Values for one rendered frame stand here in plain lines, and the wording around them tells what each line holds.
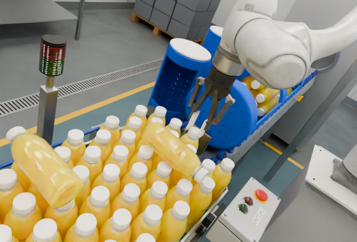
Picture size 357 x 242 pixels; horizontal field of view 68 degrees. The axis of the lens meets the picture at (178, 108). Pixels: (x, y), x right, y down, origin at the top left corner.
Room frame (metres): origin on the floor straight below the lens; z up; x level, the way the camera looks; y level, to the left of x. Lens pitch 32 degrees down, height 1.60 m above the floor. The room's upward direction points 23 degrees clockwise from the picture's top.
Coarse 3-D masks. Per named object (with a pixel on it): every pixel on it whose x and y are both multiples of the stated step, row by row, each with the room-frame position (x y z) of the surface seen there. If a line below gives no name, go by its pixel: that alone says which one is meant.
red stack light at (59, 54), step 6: (42, 42) 0.60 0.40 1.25; (42, 48) 0.60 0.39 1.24; (48, 48) 0.60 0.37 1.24; (54, 48) 0.60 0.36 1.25; (60, 48) 0.62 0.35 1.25; (42, 54) 0.60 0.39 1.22; (48, 54) 0.60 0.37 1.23; (54, 54) 0.61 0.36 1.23; (60, 54) 0.62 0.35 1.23; (54, 60) 0.61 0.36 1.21
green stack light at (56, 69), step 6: (42, 60) 0.60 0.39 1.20; (48, 60) 0.60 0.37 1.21; (60, 60) 0.62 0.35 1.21; (42, 66) 0.60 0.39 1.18; (48, 66) 0.60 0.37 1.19; (54, 66) 0.61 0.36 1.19; (60, 66) 0.62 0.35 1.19; (42, 72) 0.60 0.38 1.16; (48, 72) 0.60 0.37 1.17; (54, 72) 0.61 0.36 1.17; (60, 72) 0.62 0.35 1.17
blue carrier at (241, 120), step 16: (240, 96) 0.87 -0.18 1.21; (288, 96) 1.32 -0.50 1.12; (208, 112) 0.90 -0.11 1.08; (240, 112) 0.85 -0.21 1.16; (256, 112) 0.88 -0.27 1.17; (272, 112) 1.07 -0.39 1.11; (224, 128) 0.86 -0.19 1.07; (240, 128) 0.85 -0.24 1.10; (256, 128) 0.92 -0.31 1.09; (208, 144) 0.87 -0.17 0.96; (224, 144) 0.85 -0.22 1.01
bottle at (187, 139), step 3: (183, 135) 0.70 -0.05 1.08; (186, 135) 0.70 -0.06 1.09; (180, 138) 0.71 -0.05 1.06; (183, 138) 0.69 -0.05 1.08; (186, 138) 0.69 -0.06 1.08; (189, 138) 0.69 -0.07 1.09; (192, 138) 0.69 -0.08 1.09; (183, 141) 0.68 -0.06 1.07; (186, 141) 0.68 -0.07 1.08; (189, 141) 0.68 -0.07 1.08; (192, 141) 0.68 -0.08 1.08; (195, 141) 0.69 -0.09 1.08; (198, 141) 0.70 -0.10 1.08; (186, 144) 0.68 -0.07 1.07; (192, 144) 0.68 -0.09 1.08; (195, 144) 0.69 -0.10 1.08; (198, 144) 0.70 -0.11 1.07; (195, 147) 0.69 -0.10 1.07
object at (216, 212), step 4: (216, 208) 0.64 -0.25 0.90; (220, 208) 0.65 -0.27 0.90; (224, 208) 0.65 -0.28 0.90; (212, 212) 0.61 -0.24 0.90; (216, 212) 0.62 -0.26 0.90; (220, 212) 0.63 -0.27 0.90; (216, 216) 0.61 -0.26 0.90; (200, 224) 0.55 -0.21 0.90; (208, 228) 0.60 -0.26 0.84; (192, 236) 0.50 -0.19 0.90; (196, 236) 0.51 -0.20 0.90; (188, 240) 0.48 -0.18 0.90; (192, 240) 0.49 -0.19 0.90; (196, 240) 0.49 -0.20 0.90
